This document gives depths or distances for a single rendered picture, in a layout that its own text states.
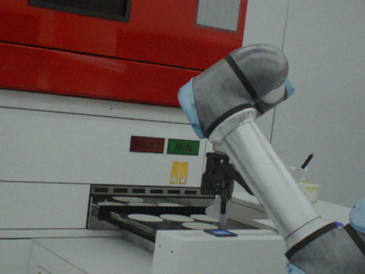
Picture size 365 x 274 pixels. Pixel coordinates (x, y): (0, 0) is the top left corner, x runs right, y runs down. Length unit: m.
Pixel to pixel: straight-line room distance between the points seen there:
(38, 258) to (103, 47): 0.60
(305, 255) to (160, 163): 0.91
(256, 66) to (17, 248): 0.91
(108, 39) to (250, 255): 0.75
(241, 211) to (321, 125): 2.50
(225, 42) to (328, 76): 2.50
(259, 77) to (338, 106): 3.31
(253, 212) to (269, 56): 0.79
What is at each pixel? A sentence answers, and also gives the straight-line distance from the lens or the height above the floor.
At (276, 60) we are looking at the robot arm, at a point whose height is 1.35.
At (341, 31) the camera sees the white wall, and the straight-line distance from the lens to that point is 4.76.
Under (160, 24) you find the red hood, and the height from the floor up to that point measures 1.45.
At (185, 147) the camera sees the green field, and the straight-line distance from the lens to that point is 2.24.
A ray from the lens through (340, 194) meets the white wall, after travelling 4.89.
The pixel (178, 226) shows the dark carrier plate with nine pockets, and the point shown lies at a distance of 2.00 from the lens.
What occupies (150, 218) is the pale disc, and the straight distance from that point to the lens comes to 2.07.
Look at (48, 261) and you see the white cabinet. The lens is 1.96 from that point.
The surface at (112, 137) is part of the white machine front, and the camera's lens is 2.11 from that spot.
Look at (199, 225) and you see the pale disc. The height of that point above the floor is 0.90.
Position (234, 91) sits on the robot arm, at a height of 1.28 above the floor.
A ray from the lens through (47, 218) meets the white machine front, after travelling 2.06.
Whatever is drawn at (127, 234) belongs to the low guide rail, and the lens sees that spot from 2.12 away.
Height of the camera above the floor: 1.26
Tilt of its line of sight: 4 degrees down
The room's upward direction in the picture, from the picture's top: 7 degrees clockwise
